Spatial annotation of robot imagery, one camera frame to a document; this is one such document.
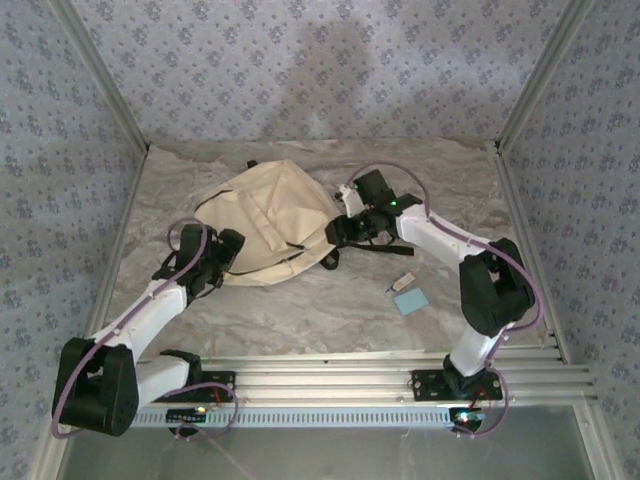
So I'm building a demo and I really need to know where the beige canvas backpack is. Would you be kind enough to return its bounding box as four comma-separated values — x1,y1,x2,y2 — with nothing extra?
193,158,416,290

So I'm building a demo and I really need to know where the light blue sticky note pad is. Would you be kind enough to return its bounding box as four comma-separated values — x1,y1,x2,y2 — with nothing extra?
392,288,430,317

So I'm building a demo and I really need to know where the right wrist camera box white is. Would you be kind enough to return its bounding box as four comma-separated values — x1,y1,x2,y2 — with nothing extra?
338,183,368,217

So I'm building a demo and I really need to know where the aluminium side rail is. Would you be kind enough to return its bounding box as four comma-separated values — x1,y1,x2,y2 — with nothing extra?
487,142,571,364
89,144,151,331

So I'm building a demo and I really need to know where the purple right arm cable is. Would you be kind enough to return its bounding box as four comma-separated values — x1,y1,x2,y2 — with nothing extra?
347,160,544,441

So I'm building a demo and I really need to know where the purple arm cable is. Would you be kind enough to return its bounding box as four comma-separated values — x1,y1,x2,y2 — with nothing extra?
52,215,239,444
347,160,544,441

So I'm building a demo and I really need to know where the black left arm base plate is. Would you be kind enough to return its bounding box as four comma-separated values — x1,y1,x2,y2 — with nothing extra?
149,372,237,404

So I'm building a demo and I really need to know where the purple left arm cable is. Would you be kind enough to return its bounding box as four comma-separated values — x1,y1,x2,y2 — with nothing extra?
52,215,239,444

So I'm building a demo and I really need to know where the aluminium rail frame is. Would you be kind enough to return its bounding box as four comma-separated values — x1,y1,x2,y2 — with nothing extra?
54,344,599,404

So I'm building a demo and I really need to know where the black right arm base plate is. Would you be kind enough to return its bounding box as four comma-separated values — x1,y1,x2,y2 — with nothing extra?
410,369,503,401

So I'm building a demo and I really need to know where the grey slotted cable duct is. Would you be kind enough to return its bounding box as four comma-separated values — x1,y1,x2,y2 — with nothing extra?
132,405,459,429

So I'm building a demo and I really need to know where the aluminium corner post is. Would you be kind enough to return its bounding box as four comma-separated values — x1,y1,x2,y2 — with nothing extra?
49,0,151,156
494,0,596,151

